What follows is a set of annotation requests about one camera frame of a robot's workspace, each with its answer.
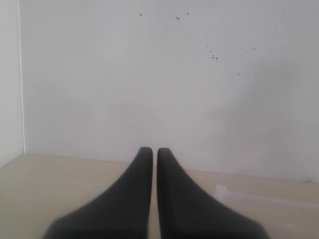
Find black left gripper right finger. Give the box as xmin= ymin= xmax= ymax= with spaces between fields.
xmin=157 ymin=148 xmax=269 ymax=239

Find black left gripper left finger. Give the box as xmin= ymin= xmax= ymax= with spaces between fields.
xmin=43 ymin=147 xmax=153 ymax=239

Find clear plastic container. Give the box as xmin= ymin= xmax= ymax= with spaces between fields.
xmin=214 ymin=185 xmax=319 ymax=239

